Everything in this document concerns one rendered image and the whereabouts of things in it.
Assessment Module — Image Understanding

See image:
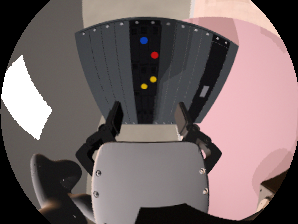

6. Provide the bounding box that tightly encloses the black server rack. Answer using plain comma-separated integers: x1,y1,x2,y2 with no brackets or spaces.
75,17,239,125

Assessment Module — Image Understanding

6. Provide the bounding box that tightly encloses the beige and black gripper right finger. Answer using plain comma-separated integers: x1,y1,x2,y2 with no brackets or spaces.
174,102,222,174

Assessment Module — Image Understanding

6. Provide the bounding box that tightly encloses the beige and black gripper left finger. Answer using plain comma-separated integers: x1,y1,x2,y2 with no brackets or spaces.
75,101,124,176

